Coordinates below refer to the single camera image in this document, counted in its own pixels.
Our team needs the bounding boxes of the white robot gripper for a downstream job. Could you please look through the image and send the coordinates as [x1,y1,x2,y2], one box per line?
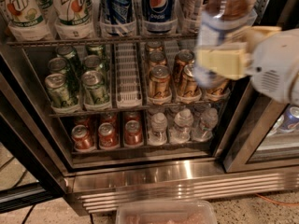
[195,26,299,105]

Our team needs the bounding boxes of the tea bottle blue label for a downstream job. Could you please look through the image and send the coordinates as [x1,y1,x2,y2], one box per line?
[178,0,208,33]
[193,0,251,88]

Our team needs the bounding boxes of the clear water bottle right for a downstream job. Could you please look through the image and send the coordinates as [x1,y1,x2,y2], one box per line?
[192,108,219,142]

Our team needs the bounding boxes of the clear water bottle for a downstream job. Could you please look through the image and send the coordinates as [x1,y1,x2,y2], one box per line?
[170,108,193,144]
[192,108,219,142]
[149,113,168,146]

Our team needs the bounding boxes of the clear water bottle middle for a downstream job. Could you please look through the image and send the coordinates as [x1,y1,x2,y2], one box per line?
[170,108,193,144]

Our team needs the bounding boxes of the blue Pepsi bottle right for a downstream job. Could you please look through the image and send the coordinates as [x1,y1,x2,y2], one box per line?
[141,0,174,34]

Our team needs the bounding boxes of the blue pepsi bottle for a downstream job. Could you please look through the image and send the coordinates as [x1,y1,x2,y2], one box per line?
[141,0,174,34]
[101,0,135,36]

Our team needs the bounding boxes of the clear water bottle left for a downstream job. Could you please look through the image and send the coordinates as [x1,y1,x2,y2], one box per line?
[149,113,168,146]

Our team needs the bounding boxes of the blue Pepsi bottle left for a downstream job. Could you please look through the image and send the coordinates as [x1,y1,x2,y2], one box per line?
[101,0,135,36]

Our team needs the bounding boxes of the steel fridge cabinet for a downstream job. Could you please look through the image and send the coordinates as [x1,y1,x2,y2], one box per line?
[0,0,298,216]

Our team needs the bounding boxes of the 7UP bottle right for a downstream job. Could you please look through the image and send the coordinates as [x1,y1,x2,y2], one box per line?
[53,0,93,40]

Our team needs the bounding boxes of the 7up bottle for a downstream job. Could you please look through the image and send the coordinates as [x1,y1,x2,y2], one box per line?
[53,0,93,40]
[1,0,51,41]

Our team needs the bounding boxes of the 7UP bottle left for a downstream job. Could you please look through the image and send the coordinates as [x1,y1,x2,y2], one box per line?
[1,0,51,41]

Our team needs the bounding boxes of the open fridge glass door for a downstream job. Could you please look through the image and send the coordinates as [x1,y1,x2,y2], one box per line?
[0,58,66,213]

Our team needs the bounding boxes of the gold can front right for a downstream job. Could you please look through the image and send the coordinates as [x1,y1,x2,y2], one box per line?
[206,79,230,95]

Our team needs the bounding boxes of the gold can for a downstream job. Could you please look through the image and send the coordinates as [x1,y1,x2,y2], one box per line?
[149,65,170,99]
[206,79,230,95]
[178,64,199,97]
[172,49,194,83]
[145,41,164,54]
[148,51,167,69]

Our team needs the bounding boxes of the gold can middle centre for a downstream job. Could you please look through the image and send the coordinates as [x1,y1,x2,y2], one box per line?
[172,49,194,83]

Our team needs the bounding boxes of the gold can front middle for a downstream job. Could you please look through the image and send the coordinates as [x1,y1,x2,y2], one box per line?
[178,64,199,97]

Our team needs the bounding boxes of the gold can middle left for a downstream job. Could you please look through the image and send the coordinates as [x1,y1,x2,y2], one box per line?
[148,51,167,69]

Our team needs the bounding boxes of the blue can behind glass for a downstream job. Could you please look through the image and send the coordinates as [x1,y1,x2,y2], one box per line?
[278,105,299,133]

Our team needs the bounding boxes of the gold can front left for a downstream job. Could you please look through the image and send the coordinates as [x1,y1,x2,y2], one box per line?
[149,65,170,99]

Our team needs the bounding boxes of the gold can back left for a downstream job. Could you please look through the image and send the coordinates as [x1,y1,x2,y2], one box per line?
[145,41,164,54]

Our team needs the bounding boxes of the red can back right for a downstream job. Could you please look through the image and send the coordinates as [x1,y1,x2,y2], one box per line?
[124,111,141,123]

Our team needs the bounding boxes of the red can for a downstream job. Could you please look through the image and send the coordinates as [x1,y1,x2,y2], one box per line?
[100,112,118,128]
[124,111,141,123]
[71,125,95,152]
[74,116,93,130]
[124,120,143,146]
[98,122,119,149]

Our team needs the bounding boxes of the red can front right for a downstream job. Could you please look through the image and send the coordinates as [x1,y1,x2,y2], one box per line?
[124,120,143,146]

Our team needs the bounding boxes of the green can back right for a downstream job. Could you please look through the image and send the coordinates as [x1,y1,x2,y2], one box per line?
[86,45,107,59]

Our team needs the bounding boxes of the green can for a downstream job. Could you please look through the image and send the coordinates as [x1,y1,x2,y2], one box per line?
[86,45,107,59]
[48,57,79,89]
[56,46,83,77]
[81,70,109,105]
[83,55,107,80]
[45,73,78,108]

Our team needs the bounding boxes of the red can back middle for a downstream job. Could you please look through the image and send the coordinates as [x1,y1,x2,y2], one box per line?
[100,112,118,128]

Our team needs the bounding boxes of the green can middle right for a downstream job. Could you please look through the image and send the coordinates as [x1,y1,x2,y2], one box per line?
[83,55,107,80]

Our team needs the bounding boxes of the green can front right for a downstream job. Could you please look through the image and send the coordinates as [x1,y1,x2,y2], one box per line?
[81,70,109,105]

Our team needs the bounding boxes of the red can front middle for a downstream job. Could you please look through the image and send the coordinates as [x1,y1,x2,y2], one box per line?
[98,122,119,149]

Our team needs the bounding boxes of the green can back left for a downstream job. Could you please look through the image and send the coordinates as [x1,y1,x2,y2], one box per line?
[56,46,83,77]

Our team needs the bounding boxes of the red can back left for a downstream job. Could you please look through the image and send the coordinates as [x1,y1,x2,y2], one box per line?
[74,116,93,130]

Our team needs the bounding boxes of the red can front left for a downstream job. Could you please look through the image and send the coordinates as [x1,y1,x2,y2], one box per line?
[71,125,95,152]

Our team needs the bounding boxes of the green can middle left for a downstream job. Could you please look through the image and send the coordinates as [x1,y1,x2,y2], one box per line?
[48,57,79,89]

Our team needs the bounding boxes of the green can front left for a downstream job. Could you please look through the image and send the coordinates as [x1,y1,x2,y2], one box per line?
[45,73,78,108]

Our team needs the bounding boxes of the clear plastic bin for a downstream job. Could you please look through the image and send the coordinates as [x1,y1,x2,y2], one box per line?
[115,200,218,224]

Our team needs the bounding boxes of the top wire shelf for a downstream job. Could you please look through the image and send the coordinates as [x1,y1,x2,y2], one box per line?
[6,34,197,48]

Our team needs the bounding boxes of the wire shelf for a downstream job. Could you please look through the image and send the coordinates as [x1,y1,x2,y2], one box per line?
[6,34,197,48]
[49,100,227,118]

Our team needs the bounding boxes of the middle wire shelf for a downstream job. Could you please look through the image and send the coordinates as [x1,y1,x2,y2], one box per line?
[49,100,227,118]

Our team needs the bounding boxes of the orange cable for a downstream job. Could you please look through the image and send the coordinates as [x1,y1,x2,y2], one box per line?
[255,192,299,207]

